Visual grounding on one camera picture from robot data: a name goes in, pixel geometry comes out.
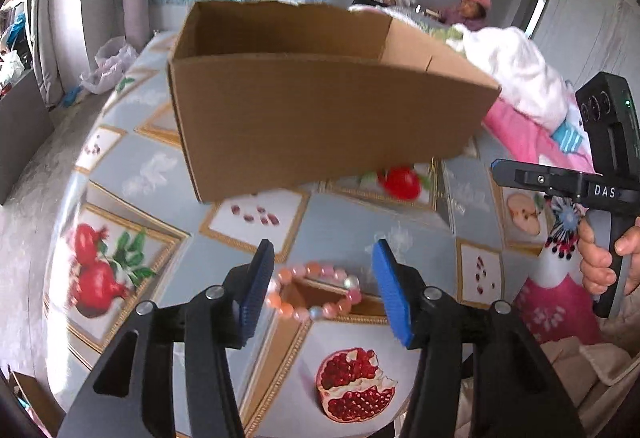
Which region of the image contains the person's beige clothing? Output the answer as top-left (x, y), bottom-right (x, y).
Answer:
top-left (545, 318), bottom-right (640, 438)

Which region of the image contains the white door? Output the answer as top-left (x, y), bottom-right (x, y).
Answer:
top-left (530, 0), bottom-right (640, 83)

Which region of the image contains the white blanket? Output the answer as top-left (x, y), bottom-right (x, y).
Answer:
top-left (440, 25), bottom-right (576, 131)

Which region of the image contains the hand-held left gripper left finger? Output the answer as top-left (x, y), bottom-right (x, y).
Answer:
top-left (57, 238), bottom-right (276, 438)

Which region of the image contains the person's right hand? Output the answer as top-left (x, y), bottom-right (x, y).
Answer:
top-left (577, 217), bottom-right (640, 299)

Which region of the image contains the rolled pink mat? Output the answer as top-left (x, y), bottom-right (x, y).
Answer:
top-left (122, 0), bottom-right (151, 51)

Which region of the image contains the white plastic bag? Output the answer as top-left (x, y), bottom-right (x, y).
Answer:
top-left (80, 36), bottom-right (140, 94)

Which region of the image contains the grey curtain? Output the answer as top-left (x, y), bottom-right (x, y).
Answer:
top-left (30, 0), bottom-right (66, 106)

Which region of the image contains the grey board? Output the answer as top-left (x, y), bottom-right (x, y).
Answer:
top-left (0, 70), bottom-right (55, 206)

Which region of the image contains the pink printed blanket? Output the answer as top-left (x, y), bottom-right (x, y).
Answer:
top-left (482, 100), bottom-right (601, 344)

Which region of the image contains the large brown cardboard box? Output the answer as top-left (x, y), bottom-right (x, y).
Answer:
top-left (166, 0), bottom-right (502, 203)

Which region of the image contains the fruit print tablecloth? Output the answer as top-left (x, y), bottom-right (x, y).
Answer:
top-left (42, 30), bottom-right (556, 438)

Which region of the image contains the pile of clothes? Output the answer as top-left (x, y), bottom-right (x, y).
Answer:
top-left (0, 0), bottom-right (36, 98)

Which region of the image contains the small cardboard box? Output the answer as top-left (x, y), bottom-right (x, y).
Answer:
top-left (10, 370), bottom-right (66, 438)

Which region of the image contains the pink bead bracelet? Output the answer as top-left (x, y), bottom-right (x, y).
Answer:
top-left (267, 263), bottom-right (362, 323)

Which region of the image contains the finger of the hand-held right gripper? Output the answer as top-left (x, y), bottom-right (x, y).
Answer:
top-left (491, 159), bottom-right (551, 195)

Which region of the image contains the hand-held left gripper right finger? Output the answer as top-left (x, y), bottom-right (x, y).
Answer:
top-left (371, 238), bottom-right (586, 438)

